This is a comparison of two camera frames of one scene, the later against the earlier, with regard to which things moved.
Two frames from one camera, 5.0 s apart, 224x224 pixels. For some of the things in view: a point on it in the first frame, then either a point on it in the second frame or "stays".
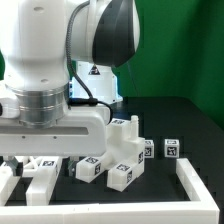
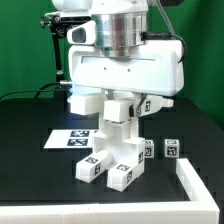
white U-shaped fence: (204, 211) stays
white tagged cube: (172, 148) stays
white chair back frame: (42, 169) -> (88, 101)
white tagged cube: (149, 149) stays
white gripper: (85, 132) -> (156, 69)
